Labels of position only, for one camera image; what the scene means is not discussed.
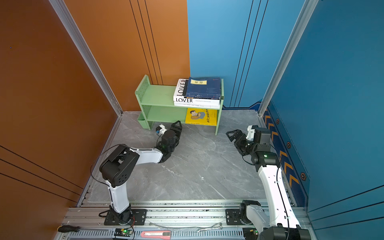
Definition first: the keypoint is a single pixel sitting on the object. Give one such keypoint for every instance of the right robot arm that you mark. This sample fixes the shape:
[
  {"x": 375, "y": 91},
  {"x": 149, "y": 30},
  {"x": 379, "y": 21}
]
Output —
[{"x": 280, "y": 223}]

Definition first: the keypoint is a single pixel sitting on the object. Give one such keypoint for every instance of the green circuit board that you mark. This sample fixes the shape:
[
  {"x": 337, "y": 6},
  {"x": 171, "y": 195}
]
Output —
[
  {"x": 250, "y": 234},
  {"x": 124, "y": 234}
]

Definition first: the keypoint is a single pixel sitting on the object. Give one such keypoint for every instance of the white book with brown blocks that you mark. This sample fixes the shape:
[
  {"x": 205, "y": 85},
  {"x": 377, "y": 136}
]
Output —
[{"x": 216, "y": 107}]

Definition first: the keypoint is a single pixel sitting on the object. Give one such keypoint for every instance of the red utility knife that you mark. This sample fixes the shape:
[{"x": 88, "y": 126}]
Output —
[{"x": 162, "y": 235}]

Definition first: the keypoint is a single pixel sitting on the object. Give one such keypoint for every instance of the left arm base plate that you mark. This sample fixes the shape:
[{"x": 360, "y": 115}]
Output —
[{"x": 135, "y": 217}]

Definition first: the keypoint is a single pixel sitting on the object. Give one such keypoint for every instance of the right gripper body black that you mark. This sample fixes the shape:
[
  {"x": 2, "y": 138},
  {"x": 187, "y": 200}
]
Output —
[{"x": 246, "y": 149}]

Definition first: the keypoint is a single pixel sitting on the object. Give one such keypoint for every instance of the aluminium rail frame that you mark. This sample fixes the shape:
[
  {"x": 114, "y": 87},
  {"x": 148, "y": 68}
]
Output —
[{"x": 182, "y": 218}]

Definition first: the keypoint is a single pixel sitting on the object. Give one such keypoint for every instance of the left green circuit board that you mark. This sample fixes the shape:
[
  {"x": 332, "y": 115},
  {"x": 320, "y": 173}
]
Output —
[{"x": 124, "y": 234}]

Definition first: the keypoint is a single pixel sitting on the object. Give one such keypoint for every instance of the black handled screwdriver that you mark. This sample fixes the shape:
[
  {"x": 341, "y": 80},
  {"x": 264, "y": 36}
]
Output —
[{"x": 68, "y": 229}]

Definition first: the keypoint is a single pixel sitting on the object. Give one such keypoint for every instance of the green plastic side bin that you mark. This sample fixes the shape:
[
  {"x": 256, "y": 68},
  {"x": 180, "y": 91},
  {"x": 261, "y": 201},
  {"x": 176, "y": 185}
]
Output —
[{"x": 143, "y": 122}]

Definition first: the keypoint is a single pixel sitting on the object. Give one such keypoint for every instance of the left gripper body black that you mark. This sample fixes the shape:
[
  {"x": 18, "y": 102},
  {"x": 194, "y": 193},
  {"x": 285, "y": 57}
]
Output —
[{"x": 178, "y": 133}]

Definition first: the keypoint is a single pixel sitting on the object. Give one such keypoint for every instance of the right green circuit board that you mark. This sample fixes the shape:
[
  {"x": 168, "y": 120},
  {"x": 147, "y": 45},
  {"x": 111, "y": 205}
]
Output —
[{"x": 250, "y": 234}]

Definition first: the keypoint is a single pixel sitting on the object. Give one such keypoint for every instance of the silver open-end wrench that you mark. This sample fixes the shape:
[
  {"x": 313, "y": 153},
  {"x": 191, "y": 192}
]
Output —
[{"x": 215, "y": 227}]

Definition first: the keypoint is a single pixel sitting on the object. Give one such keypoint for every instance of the dark blue book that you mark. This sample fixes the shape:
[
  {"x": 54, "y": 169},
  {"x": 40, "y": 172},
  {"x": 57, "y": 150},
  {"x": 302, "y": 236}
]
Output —
[{"x": 204, "y": 88}]

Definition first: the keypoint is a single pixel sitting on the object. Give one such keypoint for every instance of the white LOVER magazine book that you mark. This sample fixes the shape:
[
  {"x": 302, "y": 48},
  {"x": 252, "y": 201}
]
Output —
[{"x": 180, "y": 95}]

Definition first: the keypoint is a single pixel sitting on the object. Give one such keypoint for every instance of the yellow book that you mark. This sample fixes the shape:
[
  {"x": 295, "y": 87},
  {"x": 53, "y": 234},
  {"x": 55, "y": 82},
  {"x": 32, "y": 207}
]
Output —
[{"x": 207, "y": 117}]

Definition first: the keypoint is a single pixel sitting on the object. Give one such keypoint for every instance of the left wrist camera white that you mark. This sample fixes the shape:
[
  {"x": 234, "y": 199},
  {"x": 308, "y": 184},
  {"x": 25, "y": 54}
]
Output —
[{"x": 160, "y": 130}]

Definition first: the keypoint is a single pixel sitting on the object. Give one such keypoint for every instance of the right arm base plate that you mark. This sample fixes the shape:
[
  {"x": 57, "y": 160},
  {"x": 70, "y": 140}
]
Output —
[{"x": 235, "y": 217}]

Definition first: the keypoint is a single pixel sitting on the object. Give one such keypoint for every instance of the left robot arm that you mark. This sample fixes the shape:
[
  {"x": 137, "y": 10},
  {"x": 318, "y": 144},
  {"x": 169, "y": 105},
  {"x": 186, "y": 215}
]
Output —
[{"x": 119, "y": 165}]

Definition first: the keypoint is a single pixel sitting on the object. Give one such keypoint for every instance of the green wooden two-tier shelf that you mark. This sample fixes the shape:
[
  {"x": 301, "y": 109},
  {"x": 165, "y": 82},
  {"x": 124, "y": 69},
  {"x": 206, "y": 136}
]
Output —
[{"x": 156, "y": 102}]

